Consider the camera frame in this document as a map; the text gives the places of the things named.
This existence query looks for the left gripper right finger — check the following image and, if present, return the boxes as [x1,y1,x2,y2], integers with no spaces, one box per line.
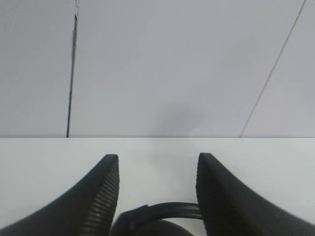
[196,153,315,236]

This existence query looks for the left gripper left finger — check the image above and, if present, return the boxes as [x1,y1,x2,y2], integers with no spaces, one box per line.
[0,154,120,236]

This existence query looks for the black round teapot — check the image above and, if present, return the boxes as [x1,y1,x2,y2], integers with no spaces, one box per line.
[109,202,203,236]

